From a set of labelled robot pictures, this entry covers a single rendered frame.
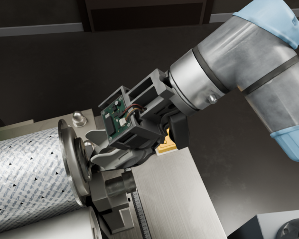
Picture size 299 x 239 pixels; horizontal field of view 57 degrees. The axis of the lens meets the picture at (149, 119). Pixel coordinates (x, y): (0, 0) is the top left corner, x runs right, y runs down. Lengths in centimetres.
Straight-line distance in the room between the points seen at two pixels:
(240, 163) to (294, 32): 161
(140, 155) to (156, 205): 40
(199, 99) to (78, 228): 27
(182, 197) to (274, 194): 116
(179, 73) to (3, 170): 28
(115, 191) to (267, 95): 31
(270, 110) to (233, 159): 159
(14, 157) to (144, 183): 46
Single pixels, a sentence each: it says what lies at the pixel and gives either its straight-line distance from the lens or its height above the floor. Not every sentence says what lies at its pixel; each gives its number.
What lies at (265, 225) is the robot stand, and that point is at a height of 90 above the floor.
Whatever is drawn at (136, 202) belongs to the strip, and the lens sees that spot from 81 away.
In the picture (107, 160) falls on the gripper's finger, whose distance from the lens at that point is 44.
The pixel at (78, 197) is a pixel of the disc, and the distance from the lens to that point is 43.
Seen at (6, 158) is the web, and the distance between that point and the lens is 45.
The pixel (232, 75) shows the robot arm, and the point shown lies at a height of 143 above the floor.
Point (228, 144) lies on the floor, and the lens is 196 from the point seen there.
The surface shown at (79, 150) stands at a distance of 45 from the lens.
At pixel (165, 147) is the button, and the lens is 84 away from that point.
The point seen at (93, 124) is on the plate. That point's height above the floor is 103.
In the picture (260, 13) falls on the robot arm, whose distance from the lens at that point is 34.
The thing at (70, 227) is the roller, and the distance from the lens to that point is 47.
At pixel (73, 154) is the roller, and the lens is 42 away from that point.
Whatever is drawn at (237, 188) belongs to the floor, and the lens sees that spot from 185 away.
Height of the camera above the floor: 168
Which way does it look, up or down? 58 degrees down
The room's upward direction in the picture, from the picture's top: straight up
